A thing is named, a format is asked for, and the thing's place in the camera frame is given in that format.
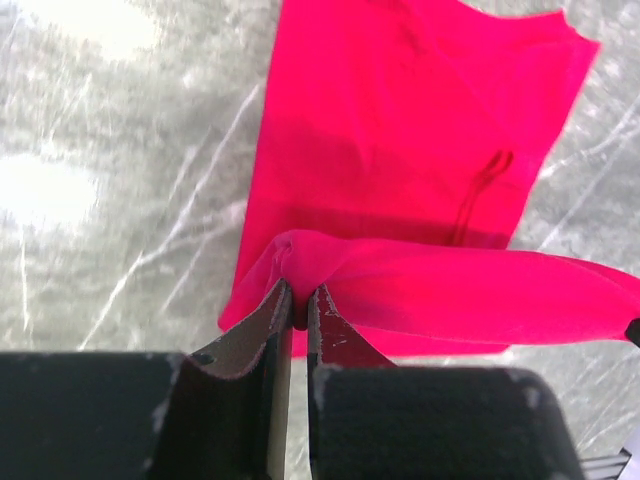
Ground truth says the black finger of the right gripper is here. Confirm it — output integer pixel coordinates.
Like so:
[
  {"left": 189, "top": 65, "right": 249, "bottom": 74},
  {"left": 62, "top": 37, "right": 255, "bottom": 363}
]
[{"left": 625, "top": 318, "right": 640, "bottom": 347}]

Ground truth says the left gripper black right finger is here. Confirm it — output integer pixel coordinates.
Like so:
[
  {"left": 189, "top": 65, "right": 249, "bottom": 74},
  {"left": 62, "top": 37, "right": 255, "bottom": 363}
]
[{"left": 307, "top": 285, "right": 396, "bottom": 479}]

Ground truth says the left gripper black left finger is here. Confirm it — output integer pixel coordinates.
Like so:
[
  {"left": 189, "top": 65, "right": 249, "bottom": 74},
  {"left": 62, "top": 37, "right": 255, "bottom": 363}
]
[{"left": 149, "top": 280, "right": 292, "bottom": 479}]

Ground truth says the red t shirt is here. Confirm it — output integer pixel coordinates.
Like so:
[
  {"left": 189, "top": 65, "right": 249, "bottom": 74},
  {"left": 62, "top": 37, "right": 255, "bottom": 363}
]
[{"left": 218, "top": 1, "right": 639, "bottom": 356}]

